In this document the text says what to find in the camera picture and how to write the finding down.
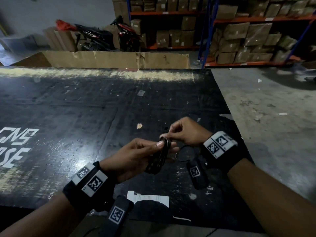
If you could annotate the person's left hand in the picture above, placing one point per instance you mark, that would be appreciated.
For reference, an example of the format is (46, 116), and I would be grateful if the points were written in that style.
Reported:
(128, 160)

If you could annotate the person's right hand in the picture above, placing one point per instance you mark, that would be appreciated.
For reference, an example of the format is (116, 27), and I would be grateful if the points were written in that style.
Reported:
(192, 133)

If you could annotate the person's left thumb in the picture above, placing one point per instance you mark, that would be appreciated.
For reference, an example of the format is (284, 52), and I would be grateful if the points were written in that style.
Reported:
(150, 145)

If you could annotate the person's right thumb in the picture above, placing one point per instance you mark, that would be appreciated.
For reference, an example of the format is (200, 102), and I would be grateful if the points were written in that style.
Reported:
(169, 136)

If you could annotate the person's right forearm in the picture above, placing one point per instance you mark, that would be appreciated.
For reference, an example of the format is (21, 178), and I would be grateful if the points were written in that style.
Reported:
(274, 202)

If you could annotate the person's left forearm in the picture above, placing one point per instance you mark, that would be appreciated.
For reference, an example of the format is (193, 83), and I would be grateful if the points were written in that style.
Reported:
(42, 219)

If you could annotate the black wristband with marker tags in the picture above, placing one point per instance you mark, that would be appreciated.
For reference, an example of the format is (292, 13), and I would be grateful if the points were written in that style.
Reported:
(91, 182)
(222, 148)

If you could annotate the white paper label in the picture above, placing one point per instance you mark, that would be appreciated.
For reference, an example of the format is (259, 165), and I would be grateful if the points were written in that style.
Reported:
(150, 198)

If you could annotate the large open cardboard box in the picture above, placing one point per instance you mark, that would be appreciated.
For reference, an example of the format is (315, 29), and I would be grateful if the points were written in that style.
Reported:
(111, 60)

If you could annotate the black and red motorcycle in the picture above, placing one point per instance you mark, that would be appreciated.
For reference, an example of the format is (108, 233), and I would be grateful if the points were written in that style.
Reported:
(108, 36)

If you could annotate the blue and orange shelf rack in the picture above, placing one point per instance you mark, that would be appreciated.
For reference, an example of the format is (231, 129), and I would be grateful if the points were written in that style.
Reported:
(163, 13)
(246, 20)

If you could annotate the pile of plastic-wrapped cardboard boxes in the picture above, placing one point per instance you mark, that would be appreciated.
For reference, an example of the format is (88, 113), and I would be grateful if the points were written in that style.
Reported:
(254, 39)

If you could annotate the leaning flat cardboard sheets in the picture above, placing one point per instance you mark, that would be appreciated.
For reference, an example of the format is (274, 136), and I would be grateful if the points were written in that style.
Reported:
(61, 39)

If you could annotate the red cloth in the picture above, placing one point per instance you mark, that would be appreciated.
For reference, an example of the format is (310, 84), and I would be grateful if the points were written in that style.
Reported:
(64, 25)

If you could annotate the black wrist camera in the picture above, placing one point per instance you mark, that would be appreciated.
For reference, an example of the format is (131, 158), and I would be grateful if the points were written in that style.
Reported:
(197, 174)
(117, 214)

